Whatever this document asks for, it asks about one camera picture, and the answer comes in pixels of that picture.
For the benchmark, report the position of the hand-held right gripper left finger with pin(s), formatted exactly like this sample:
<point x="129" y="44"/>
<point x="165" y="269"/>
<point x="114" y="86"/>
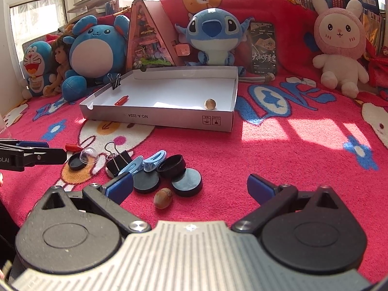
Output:
<point x="119" y="188"/>

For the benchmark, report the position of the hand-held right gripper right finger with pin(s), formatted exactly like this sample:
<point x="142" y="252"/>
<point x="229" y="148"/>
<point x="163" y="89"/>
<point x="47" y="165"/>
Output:
<point x="257" y="188"/>

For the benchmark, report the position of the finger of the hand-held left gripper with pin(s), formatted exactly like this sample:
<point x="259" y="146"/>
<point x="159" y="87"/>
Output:
<point x="42" y="156"/>
<point x="33" y="144"/>

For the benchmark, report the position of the black binder clip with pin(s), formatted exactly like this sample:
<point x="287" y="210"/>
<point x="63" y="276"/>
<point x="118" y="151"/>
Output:
<point x="116" y="165"/>
<point x="115" y="81"/>

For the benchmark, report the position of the light blue plastic clip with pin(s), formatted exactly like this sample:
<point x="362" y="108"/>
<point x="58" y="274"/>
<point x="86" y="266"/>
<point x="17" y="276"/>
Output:
<point x="153" y="160"/>
<point x="133" y="164"/>

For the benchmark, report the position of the black round disc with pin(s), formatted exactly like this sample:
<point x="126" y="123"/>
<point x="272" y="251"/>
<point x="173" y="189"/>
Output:
<point x="187" y="183"/>
<point x="146" y="182"/>

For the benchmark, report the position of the red capsule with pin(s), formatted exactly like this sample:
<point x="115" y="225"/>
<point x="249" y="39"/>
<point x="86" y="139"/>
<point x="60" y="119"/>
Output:
<point x="74" y="147"/>

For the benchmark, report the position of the black shallow cap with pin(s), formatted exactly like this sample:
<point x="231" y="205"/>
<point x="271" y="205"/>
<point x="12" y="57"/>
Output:
<point x="75" y="163"/>

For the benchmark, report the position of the clear plastic dome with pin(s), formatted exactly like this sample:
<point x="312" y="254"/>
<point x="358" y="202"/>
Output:
<point x="89" y="155"/>

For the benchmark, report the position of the brown hazelnut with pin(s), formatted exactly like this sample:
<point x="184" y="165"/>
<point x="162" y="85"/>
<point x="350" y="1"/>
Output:
<point x="163" y="198"/>

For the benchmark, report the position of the black hollow round cap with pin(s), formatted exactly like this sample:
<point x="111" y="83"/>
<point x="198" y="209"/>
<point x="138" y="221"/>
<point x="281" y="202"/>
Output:
<point x="172" y="166"/>

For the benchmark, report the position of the white cardboard box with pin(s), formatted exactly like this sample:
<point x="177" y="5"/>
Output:
<point x="169" y="91"/>

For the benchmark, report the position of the pink cartoon printed blanket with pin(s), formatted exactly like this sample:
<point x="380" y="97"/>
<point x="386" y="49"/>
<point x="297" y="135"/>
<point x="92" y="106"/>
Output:
<point x="303" y="163"/>

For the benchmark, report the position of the blue robot cat plush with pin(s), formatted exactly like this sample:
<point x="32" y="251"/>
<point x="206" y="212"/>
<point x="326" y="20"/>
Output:
<point x="37" y="63"/>

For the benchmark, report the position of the brown haired doll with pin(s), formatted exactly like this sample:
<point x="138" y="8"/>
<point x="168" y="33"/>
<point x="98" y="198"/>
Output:
<point x="59" y="63"/>

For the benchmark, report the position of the red plastic clip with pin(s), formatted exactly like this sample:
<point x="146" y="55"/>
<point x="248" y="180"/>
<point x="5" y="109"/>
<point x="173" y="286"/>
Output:
<point x="122" y="100"/>

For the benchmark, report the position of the brown round nut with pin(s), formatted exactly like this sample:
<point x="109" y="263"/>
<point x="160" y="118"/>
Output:
<point x="209" y="104"/>

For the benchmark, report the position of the blue round mouse plush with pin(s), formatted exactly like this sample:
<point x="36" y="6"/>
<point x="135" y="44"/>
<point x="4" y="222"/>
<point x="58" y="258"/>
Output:
<point x="94" y="54"/>

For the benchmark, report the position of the triangular miniature house display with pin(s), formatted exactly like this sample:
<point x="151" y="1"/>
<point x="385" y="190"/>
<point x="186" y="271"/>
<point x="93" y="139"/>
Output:
<point x="145" y="42"/>

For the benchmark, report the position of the small pink cube toy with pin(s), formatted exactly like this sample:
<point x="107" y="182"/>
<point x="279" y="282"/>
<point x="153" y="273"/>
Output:
<point x="182" y="50"/>

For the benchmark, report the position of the stack of papers and books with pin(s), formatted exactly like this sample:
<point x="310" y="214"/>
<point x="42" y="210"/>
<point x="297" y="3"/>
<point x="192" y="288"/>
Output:
<point x="94" y="4"/>

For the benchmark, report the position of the blue alien plush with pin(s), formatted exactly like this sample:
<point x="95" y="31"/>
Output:
<point x="212" y="36"/>

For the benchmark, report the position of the pink hooded bunny plush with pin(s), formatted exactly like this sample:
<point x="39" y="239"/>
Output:
<point x="339" y="42"/>

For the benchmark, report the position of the red crumpled cloth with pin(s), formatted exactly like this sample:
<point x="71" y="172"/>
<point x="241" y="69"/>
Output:
<point x="377" y="66"/>

